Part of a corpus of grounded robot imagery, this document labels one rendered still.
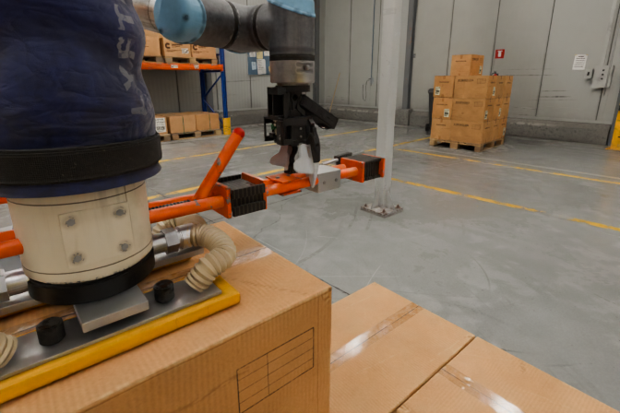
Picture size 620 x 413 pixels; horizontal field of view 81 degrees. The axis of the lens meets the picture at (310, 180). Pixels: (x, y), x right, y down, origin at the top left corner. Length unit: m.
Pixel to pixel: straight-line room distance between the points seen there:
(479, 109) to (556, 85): 2.78
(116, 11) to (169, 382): 0.46
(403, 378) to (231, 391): 0.58
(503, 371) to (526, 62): 8.99
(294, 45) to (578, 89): 9.06
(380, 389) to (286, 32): 0.86
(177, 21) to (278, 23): 0.18
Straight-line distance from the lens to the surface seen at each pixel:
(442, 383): 1.11
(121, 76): 0.53
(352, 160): 0.89
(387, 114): 3.55
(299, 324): 0.64
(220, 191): 0.68
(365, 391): 1.05
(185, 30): 0.71
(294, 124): 0.73
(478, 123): 7.31
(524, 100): 9.86
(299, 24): 0.73
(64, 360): 0.56
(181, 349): 0.56
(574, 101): 9.64
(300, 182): 0.76
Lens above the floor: 1.29
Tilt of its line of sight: 16 degrees down
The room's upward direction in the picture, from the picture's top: straight up
